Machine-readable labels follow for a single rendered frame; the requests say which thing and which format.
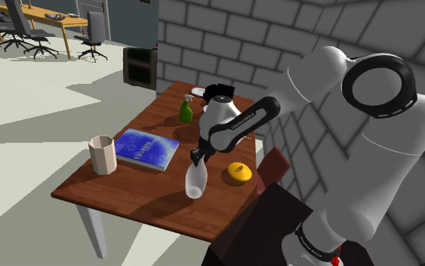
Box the dark red chair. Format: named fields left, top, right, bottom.
left=256, top=145, right=292, bottom=196

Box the dark cabinet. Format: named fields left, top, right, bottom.
left=122, top=46, right=159, bottom=91

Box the yellow round fruit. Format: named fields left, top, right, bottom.
left=227, top=162, right=253, bottom=183

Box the beige faceted cup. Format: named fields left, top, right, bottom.
left=88, top=135, right=118, bottom=176

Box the brown wooden table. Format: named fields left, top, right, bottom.
left=50, top=80, right=269, bottom=259

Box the black blocky object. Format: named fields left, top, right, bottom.
left=202, top=83, right=236, bottom=105

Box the white vase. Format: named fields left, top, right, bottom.
left=184, top=160, right=208, bottom=200

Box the blue book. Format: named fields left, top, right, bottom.
left=114, top=128, right=181, bottom=173

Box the grey door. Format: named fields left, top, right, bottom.
left=75, top=0, right=110, bottom=31

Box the light wooden desk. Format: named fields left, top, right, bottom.
left=0, top=2, right=89, bottom=60

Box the green spray bottle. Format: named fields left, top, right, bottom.
left=178, top=94, right=195, bottom=124

